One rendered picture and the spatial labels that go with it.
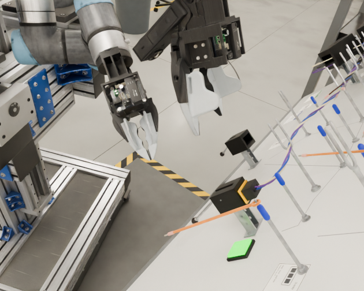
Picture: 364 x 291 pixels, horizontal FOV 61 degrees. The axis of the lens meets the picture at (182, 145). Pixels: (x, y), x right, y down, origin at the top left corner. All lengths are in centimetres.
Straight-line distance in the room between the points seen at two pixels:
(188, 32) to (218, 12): 5
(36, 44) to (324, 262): 66
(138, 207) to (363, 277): 163
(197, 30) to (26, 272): 132
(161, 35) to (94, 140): 194
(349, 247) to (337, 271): 4
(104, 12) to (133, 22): 329
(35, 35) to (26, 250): 108
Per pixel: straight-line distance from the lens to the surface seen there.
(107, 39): 64
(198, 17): 45
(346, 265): 41
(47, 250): 159
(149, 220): 187
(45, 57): 77
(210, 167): 219
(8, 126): 82
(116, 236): 182
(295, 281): 42
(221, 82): 52
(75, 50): 76
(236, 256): 53
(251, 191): 52
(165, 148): 229
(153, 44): 49
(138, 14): 393
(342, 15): 134
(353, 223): 46
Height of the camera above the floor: 153
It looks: 41 degrees down
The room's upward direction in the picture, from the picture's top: 7 degrees clockwise
